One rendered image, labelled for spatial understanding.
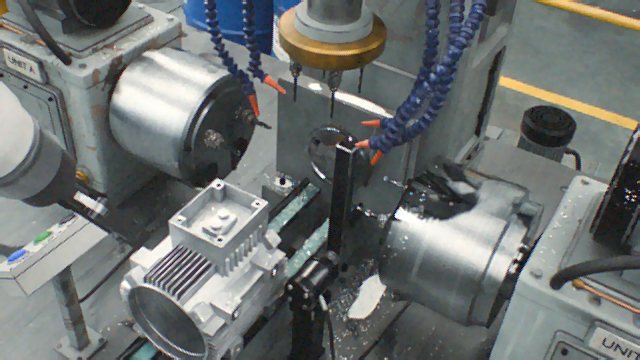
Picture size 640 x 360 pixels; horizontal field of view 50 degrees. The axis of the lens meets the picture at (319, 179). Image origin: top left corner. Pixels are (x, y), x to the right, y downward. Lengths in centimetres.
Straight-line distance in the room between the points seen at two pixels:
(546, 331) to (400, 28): 61
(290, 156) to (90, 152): 42
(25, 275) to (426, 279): 62
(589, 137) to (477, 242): 243
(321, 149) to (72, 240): 51
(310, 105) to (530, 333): 60
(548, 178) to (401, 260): 76
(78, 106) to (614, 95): 295
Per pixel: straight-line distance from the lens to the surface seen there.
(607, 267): 94
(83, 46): 145
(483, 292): 111
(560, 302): 103
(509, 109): 352
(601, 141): 348
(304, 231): 148
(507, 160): 183
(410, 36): 133
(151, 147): 136
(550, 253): 107
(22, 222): 163
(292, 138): 143
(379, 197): 139
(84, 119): 147
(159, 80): 136
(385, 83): 140
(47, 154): 79
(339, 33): 111
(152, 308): 117
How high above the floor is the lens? 188
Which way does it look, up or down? 40 degrees down
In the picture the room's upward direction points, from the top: 4 degrees clockwise
